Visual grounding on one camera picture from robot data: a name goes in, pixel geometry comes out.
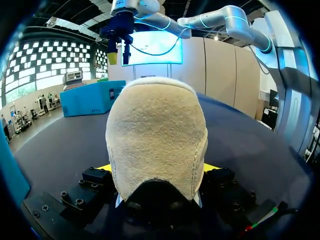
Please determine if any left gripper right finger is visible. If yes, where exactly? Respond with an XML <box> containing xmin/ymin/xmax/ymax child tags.
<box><xmin>199</xmin><ymin>164</ymin><xmax>258</xmax><ymax>221</ymax></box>

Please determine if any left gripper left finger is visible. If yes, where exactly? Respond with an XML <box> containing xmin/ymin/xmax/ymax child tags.
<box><xmin>59</xmin><ymin>163</ymin><xmax>119</xmax><ymax>227</ymax></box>

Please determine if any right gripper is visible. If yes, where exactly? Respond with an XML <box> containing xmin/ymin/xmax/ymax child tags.
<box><xmin>99</xmin><ymin>13</ymin><xmax>136</xmax><ymax>66</ymax></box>

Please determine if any beige suede shoe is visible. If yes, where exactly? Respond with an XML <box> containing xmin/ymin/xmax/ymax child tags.
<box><xmin>104</xmin><ymin>76</ymin><xmax>210</xmax><ymax>226</ymax></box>

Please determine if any teal box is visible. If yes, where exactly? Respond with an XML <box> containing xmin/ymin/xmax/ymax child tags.
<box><xmin>59</xmin><ymin>80</ymin><xmax>127</xmax><ymax>118</ymax></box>
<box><xmin>0</xmin><ymin>119</ymin><xmax>32</xmax><ymax>202</ymax></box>

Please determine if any person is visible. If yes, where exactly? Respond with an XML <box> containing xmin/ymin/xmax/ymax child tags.
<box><xmin>0</xmin><ymin>114</ymin><xmax>13</xmax><ymax>142</ymax></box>
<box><xmin>40</xmin><ymin>94</ymin><xmax>50</xmax><ymax>116</ymax></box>

